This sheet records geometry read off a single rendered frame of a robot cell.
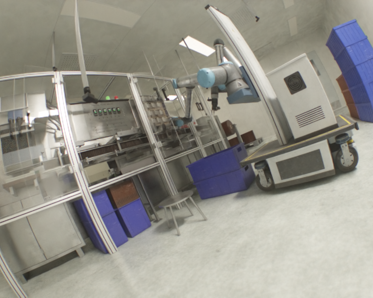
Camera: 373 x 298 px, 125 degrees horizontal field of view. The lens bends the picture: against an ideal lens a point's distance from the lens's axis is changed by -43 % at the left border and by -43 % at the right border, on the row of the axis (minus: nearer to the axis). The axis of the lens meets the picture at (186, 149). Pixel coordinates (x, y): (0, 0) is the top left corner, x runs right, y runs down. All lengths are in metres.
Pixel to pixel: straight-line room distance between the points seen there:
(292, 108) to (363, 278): 1.03
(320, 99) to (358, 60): 1.37
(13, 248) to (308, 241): 2.04
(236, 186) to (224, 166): 0.24
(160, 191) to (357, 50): 3.09
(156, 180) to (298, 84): 1.89
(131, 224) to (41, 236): 0.90
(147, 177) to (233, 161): 1.08
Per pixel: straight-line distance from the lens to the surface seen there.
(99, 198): 1.59
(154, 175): 2.24
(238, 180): 1.69
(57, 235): 1.79
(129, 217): 1.71
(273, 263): 0.77
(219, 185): 1.80
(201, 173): 1.85
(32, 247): 1.81
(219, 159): 1.70
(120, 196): 1.68
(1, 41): 2.84
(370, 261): 0.70
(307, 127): 1.24
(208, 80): 1.25
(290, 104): 1.24
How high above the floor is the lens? 0.53
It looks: 2 degrees up
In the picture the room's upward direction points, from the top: 22 degrees counter-clockwise
